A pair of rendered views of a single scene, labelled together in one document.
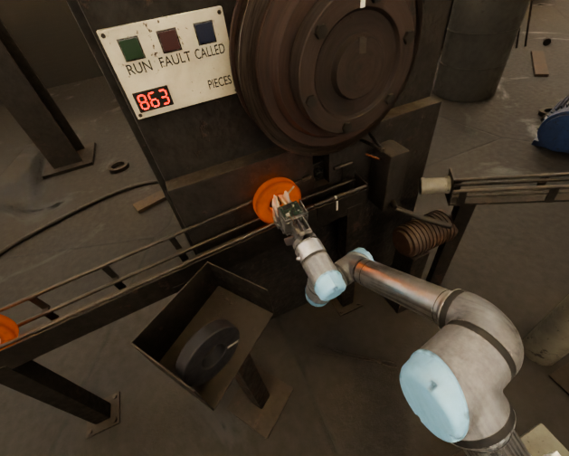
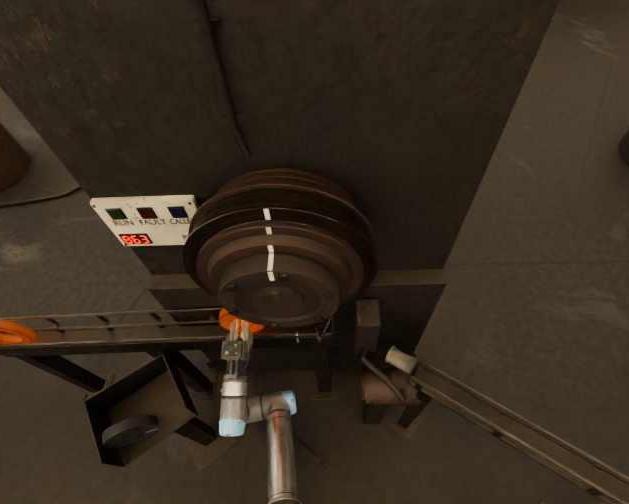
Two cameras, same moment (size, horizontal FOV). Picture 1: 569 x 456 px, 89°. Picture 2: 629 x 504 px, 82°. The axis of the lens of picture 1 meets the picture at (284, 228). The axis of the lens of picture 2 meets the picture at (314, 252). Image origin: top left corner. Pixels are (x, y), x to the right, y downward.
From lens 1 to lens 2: 0.78 m
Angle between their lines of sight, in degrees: 18
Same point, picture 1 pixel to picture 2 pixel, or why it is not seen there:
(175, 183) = (157, 282)
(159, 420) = not seen: hidden behind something
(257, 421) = (198, 453)
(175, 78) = (154, 230)
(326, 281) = (224, 426)
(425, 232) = (382, 392)
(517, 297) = (493, 470)
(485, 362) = not seen: outside the picture
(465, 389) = not seen: outside the picture
